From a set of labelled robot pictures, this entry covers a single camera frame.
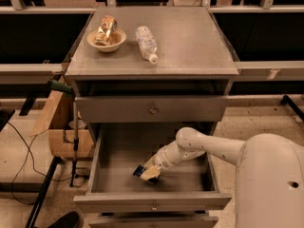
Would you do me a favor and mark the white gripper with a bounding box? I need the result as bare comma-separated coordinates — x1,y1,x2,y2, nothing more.
140,142,180,183

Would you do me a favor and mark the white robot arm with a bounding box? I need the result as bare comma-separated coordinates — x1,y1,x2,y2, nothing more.
134,127,304,228

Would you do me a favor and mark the open middle drawer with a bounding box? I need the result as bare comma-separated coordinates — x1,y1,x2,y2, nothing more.
74,123,231,213

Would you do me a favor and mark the bottom drawer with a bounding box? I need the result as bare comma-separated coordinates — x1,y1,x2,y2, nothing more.
88,215,219,228

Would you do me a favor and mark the closed top drawer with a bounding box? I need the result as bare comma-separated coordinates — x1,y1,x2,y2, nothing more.
76,96,229,123

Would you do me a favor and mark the grey drawer cabinet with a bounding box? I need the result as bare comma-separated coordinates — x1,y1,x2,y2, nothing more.
66,7,238,220

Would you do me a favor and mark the black shoe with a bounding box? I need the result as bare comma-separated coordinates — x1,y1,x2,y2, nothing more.
48,211,80,228

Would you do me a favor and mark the black stand leg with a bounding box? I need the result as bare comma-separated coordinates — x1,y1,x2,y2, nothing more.
25,157,62,228

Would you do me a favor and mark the clear plastic water bottle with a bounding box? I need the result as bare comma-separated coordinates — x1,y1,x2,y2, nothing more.
136,26,159,65

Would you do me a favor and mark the beige ceramic bowl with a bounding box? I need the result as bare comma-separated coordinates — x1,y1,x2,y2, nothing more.
86,29,126,53

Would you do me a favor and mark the crumpled orange snack bag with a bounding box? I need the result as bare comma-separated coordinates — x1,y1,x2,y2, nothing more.
94,15,117,46

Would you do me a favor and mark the black floor cable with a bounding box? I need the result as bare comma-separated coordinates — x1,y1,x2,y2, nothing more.
7,121,73,205

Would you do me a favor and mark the green handled pole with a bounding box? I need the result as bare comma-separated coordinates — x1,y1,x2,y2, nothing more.
47,80,79,187

